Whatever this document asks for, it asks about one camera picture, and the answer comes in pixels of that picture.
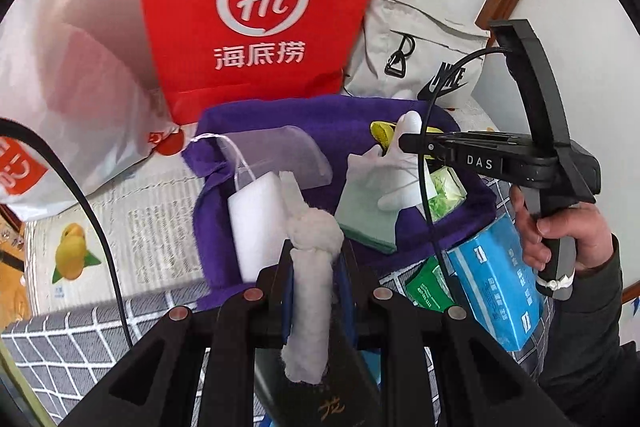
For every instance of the blue tissue pack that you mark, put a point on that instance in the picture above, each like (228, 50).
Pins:
(500, 287)

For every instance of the white Miniso plastic bag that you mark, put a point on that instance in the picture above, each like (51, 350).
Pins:
(76, 94)

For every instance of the white glove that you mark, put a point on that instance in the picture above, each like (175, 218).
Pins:
(397, 180)

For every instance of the purple fluffy towel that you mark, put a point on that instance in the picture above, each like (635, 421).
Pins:
(340, 126)

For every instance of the yellow mini duffel pouch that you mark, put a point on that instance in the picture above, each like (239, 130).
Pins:
(386, 138)

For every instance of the dark green tea box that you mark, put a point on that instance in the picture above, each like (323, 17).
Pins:
(346, 396)

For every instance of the wooden furniture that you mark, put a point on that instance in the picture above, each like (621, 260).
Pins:
(14, 293)

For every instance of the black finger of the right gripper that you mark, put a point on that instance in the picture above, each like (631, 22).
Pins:
(427, 144)

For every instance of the mint green cloth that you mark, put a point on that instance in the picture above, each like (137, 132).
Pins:
(360, 218)

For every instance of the beige Nike bag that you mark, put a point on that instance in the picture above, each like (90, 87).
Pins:
(406, 46)

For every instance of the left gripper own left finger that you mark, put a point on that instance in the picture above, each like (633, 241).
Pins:
(277, 283)

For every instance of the white fluffy towel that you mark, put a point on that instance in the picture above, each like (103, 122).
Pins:
(317, 241)

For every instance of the green wet wipe packet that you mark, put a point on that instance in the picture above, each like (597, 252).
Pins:
(427, 287)

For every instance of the white sponge block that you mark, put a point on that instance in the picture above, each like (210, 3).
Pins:
(258, 218)

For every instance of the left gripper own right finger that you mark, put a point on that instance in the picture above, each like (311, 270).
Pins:
(354, 289)

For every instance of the grey checked blanket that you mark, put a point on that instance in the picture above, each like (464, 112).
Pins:
(76, 331)

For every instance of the person right forearm dark sleeve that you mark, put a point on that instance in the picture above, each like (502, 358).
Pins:
(587, 372)

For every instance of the person right hand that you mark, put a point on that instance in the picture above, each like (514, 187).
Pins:
(584, 223)

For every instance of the green leaf tissue pack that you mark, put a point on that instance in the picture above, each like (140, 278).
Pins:
(445, 192)

